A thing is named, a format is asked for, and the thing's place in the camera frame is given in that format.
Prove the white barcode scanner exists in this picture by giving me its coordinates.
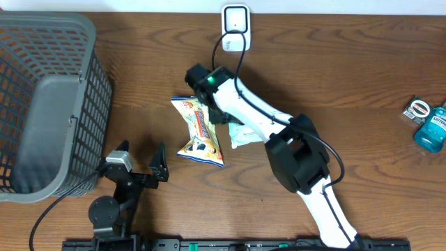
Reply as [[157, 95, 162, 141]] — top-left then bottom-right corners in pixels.
[[221, 4, 251, 52]]

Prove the grey plastic shopping basket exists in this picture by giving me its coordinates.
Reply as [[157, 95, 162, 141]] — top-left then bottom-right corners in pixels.
[[1, 11, 112, 204]]

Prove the blue mouthwash bottle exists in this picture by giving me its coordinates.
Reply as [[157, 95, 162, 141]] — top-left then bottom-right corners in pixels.
[[414, 104, 446, 153]]

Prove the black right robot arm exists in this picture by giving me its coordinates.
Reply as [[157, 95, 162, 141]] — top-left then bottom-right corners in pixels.
[[185, 64, 357, 249]]

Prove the green round-logo box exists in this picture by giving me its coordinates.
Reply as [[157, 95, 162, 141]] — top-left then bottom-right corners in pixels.
[[402, 96, 432, 126]]

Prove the yellow snack bag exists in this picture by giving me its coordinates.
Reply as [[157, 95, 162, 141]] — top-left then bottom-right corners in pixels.
[[171, 96, 224, 167]]

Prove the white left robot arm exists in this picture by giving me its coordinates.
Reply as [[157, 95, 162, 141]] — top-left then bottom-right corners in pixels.
[[89, 140, 169, 250]]

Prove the teal wet wipes pack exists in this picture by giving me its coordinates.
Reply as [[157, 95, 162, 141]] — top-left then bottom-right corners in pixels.
[[229, 123, 262, 149]]

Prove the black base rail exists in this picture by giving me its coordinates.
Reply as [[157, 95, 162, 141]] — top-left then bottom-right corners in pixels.
[[62, 238, 412, 251]]

